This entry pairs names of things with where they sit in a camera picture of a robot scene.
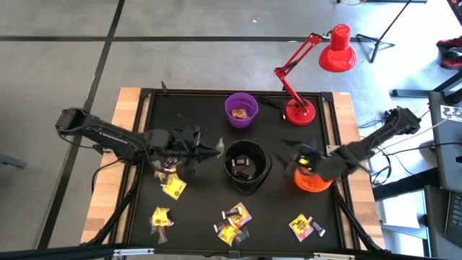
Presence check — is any red desk lamp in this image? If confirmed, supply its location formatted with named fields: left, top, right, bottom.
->
left=274, top=23, right=359, bottom=127

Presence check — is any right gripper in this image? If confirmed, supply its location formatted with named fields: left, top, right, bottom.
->
left=276, top=139, right=328, bottom=180

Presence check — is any grey laptop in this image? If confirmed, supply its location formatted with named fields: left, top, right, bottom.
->
left=443, top=191, right=462, bottom=250

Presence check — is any grey chair foot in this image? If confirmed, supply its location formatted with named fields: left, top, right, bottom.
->
left=0, top=154, right=28, bottom=169

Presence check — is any black jack-o-lantern bucket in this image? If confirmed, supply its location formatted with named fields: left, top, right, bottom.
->
left=223, top=139, right=272, bottom=196

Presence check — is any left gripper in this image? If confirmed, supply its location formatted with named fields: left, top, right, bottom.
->
left=169, top=126, right=221, bottom=174

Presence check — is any white printed sign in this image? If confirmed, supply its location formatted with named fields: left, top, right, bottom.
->
left=440, top=104, right=462, bottom=124

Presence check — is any black overhead beam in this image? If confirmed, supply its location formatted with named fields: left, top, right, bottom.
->
left=0, top=243, right=156, bottom=260

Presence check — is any purple plastic bucket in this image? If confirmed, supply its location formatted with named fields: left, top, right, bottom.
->
left=225, top=92, right=260, bottom=129

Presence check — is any black tripod stand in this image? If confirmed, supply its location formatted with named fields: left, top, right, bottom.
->
left=355, top=0, right=414, bottom=64

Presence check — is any black lamp power cable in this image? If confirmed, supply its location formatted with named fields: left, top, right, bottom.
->
left=256, top=95, right=288, bottom=120

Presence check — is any grey side desk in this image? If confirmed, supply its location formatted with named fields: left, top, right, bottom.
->
left=427, top=90, right=462, bottom=192

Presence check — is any black desk leg base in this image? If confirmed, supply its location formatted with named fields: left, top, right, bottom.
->
left=392, top=70, right=462, bottom=105

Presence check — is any orange jack-o-lantern bucket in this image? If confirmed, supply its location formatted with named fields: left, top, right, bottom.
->
left=293, top=164, right=334, bottom=194

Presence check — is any person's red shoe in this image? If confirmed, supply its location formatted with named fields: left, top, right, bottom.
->
left=439, top=48, right=462, bottom=70
left=435, top=35, right=462, bottom=50

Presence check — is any silver post bracket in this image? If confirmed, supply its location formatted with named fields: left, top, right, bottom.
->
left=113, top=247, right=155, bottom=257
left=313, top=252, right=357, bottom=260

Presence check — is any black aluminium table frame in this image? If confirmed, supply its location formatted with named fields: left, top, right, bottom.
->
left=81, top=81, right=389, bottom=260

